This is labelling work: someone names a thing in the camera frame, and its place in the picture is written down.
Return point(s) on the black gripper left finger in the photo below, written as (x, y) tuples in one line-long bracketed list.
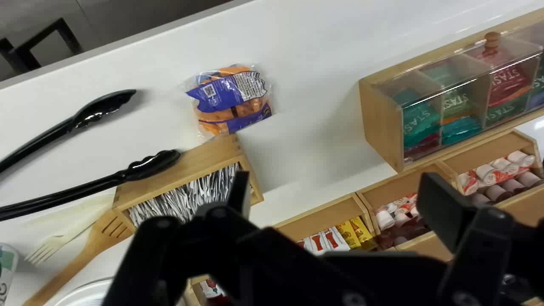
[(170, 255)]

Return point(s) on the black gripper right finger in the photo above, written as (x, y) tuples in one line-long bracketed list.
[(493, 255)]

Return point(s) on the white sugar sachet pile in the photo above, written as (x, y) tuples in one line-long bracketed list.
[(180, 197)]

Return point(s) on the yellow red white sachet pile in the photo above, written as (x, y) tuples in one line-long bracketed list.
[(340, 238)]

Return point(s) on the wooden tiered sachet shelf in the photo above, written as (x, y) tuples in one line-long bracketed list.
[(328, 218)]

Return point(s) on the clear round plate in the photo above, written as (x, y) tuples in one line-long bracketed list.
[(85, 291)]

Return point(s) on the white plastic fork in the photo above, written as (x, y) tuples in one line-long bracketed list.
[(47, 248)]

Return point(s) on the teal tea bag stack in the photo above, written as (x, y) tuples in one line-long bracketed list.
[(421, 121)]

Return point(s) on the green tea bag stack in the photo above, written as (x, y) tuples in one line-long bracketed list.
[(459, 107)]

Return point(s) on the white green printed cup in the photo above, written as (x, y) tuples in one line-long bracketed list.
[(6, 277)]

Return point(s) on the blue tea bag stack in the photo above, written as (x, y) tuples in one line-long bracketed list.
[(537, 95)]

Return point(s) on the black plastic tongs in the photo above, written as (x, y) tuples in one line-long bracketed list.
[(107, 102)]

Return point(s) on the blue clear snack bag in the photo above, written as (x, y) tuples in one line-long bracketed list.
[(226, 95)]

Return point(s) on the red tea bag stack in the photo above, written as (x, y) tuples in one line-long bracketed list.
[(506, 85)]

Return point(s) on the bamboo tea box clear lid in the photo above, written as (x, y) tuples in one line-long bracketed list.
[(382, 119)]

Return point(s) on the black chair frame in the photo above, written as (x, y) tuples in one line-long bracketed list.
[(35, 36)]

